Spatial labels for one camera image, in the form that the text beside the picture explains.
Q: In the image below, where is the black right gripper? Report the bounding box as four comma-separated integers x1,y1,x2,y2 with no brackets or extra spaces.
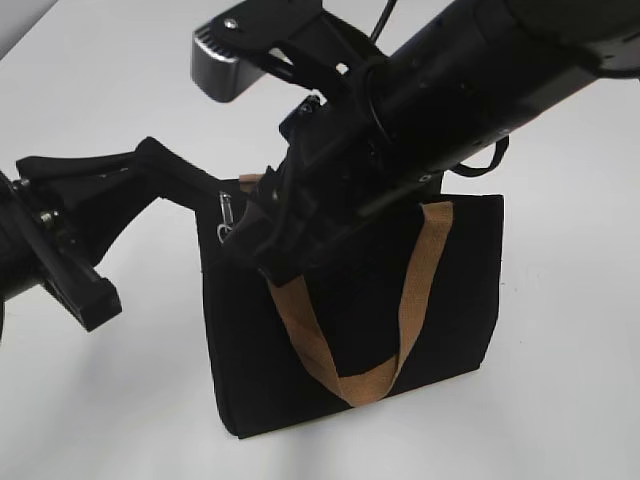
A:
229,95,442,285

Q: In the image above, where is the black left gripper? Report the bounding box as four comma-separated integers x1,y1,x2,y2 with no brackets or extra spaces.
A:
14,137,222,332

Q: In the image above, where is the silver zipper pull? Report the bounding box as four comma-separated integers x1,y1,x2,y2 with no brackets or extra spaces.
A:
217,191,235,244

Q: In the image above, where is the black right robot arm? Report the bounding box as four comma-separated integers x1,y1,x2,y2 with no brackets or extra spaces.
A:
224,1,639,285

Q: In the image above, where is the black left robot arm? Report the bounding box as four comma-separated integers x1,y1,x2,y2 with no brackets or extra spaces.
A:
1,137,223,332

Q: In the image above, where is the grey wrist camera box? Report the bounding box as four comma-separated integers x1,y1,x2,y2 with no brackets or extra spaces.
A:
190,11,277,103

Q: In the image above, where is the black camera cable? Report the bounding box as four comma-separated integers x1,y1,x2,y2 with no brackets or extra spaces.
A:
368,0,511,177

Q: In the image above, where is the tan bag handle strap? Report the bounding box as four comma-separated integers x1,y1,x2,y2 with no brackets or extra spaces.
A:
238,173,455,407

